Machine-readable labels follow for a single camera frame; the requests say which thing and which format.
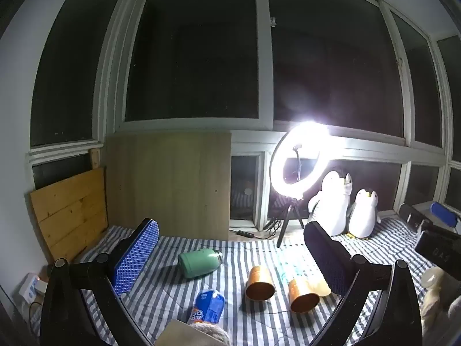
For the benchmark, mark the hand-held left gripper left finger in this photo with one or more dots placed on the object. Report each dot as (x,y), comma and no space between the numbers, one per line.
(135,259)

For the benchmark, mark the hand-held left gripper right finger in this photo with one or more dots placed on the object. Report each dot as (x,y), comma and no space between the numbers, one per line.
(329,263)

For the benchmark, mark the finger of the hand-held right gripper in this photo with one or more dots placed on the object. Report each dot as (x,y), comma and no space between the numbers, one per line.
(443,213)
(414,214)

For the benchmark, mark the copper metal cup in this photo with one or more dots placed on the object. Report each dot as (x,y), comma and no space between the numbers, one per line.
(303,295)
(260,283)

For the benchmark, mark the green insulated cup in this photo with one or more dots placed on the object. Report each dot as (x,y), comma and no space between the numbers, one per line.
(200,263)

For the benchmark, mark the person's right hand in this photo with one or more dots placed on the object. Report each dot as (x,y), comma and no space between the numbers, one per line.
(434,295)

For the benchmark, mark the clear plastic bottle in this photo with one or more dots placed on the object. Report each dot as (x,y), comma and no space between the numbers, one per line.
(295,265)

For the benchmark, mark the small penguin plush toy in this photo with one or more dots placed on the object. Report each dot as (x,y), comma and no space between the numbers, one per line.
(363,216)

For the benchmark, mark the large penguin plush toy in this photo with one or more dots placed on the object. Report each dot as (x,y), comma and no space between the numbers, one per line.
(333,205)

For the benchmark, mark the pine wood board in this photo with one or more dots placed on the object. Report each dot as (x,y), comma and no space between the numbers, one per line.
(70,216)

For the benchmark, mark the beige cardboard piece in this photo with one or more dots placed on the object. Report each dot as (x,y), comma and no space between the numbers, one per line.
(173,333)

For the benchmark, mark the light plywood board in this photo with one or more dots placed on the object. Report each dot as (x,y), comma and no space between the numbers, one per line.
(169,183)

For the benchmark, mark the blue soda can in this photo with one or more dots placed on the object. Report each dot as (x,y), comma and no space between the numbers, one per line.
(208,306)

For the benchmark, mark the black power strip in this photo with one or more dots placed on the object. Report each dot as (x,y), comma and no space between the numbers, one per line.
(245,233)

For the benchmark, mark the striped bed sheet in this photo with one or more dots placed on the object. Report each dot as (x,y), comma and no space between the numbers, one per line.
(234,259)

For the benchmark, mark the small wood block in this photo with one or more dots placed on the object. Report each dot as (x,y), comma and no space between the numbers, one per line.
(95,158)

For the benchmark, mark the grey fuzzy cloth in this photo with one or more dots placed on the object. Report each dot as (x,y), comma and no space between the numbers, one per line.
(212,335)

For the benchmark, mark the white window latch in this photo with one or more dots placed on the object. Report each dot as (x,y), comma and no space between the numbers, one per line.
(273,21)

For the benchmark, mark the white window frame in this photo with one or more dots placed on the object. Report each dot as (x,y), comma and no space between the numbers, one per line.
(263,43)

